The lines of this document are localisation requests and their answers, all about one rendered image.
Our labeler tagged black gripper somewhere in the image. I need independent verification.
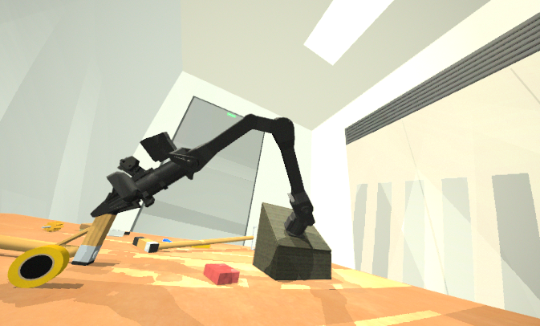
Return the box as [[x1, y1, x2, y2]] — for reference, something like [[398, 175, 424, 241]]
[[90, 167, 170, 218]]

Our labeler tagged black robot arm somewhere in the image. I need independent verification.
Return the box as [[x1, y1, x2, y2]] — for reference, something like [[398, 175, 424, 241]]
[[117, 113, 315, 238]]

